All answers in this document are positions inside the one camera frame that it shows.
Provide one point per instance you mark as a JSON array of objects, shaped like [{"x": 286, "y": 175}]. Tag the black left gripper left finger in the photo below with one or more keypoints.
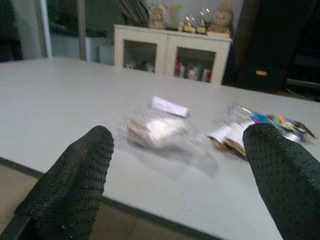
[{"x": 72, "y": 180}]

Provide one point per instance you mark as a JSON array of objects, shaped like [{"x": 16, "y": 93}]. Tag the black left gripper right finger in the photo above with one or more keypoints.
[{"x": 285, "y": 180}]

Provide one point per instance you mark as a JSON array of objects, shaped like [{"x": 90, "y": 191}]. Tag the colourful printed snack wrapper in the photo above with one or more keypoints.
[{"x": 240, "y": 112}]

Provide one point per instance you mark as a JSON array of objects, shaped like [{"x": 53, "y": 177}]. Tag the clear bubble wrap bag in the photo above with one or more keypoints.
[{"x": 155, "y": 130}]

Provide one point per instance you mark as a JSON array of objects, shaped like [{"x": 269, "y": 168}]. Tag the white rolled paper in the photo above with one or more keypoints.
[{"x": 170, "y": 106}]

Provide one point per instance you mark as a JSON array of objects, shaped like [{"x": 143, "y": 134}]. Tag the white box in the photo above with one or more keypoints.
[{"x": 100, "y": 51}]

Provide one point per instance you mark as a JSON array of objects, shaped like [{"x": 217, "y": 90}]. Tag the black cabinet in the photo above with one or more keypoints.
[{"x": 270, "y": 37}]

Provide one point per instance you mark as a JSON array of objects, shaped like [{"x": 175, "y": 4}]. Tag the metal-framed glass partition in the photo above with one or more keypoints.
[{"x": 46, "y": 30}]

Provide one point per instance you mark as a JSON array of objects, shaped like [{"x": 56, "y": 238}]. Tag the white glass-door cabinet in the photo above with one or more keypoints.
[{"x": 167, "y": 50}]

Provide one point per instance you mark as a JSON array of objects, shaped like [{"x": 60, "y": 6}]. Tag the glass dome ornament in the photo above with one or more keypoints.
[
  {"x": 187, "y": 23},
  {"x": 203, "y": 22}
]

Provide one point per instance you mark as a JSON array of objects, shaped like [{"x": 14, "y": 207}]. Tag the beige teddy bear plush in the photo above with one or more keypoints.
[{"x": 157, "y": 17}]

